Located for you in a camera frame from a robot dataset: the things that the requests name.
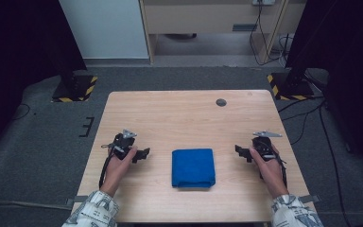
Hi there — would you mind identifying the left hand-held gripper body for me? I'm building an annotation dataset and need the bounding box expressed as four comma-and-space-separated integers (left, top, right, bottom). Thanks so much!
108, 128, 138, 162

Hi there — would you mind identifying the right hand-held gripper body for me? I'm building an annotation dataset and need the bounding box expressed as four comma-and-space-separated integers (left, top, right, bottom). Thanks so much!
251, 130, 284, 163

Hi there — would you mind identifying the blue towel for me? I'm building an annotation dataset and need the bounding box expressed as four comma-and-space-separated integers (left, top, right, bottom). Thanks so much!
170, 148, 217, 189

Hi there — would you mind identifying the person's left hand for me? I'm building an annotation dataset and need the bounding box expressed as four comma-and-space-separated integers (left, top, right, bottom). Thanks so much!
99, 145, 139, 199

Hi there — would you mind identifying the person's right hand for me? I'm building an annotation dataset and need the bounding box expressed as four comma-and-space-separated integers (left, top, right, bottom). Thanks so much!
249, 145, 290, 201

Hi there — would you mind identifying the black stand with striped base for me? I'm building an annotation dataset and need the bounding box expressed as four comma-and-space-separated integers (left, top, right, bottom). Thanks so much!
266, 60, 317, 102
51, 62, 99, 104

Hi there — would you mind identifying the white cabinet panel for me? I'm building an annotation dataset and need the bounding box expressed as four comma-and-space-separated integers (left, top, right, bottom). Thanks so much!
58, 0, 149, 61

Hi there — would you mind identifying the dark curtain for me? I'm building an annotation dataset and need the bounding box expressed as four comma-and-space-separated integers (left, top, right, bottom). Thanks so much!
0, 0, 88, 162
285, 0, 363, 173

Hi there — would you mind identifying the white power strip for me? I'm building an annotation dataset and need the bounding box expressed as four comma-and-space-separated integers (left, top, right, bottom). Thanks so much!
251, 0, 276, 7

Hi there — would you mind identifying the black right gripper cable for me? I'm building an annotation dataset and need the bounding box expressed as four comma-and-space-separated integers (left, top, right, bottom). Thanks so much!
264, 141, 289, 189

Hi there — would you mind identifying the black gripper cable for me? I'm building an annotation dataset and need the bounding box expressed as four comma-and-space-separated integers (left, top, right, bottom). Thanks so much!
264, 141, 289, 189
97, 142, 116, 191

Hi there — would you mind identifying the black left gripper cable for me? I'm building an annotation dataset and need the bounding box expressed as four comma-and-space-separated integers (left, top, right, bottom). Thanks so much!
97, 142, 116, 191

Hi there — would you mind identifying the grey table edge bracket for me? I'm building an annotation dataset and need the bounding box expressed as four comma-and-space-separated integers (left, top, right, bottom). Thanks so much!
298, 194, 322, 204
64, 195, 90, 209

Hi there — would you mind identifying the long black floor cable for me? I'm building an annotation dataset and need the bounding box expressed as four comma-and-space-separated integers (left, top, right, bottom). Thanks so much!
318, 102, 363, 227

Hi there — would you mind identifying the thin black floor cable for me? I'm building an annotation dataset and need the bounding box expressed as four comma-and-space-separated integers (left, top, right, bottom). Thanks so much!
11, 102, 32, 122

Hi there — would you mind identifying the black hanging power cable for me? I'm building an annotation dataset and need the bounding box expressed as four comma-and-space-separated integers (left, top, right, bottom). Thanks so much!
249, 0, 289, 68

